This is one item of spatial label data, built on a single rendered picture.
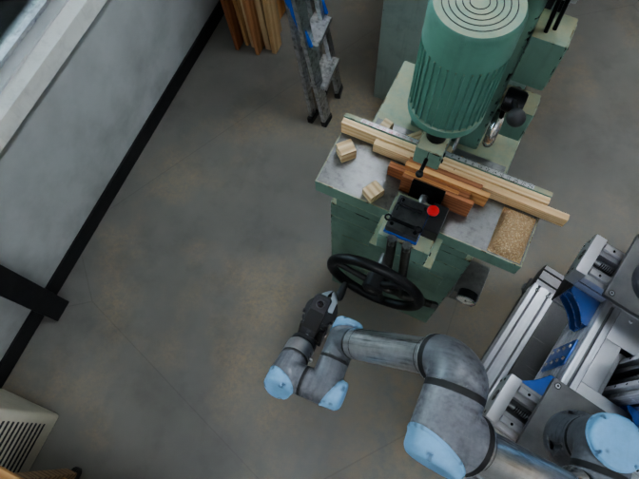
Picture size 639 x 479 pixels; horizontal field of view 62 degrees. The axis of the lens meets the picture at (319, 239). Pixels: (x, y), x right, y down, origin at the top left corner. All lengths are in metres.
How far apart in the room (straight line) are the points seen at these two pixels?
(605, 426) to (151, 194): 2.06
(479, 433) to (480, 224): 0.64
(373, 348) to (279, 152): 1.57
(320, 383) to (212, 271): 1.21
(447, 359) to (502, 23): 0.60
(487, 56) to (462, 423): 0.64
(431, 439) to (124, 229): 1.91
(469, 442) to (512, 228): 0.65
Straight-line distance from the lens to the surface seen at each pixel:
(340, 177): 1.50
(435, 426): 0.99
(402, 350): 1.13
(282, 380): 1.30
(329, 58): 2.54
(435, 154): 1.36
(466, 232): 1.47
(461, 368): 1.01
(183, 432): 2.31
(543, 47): 1.33
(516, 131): 1.53
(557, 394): 1.52
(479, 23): 1.02
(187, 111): 2.81
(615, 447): 1.31
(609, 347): 1.70
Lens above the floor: 2.23
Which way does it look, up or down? 69 degrees down
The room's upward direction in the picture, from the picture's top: 5 degrees counter-clockwise
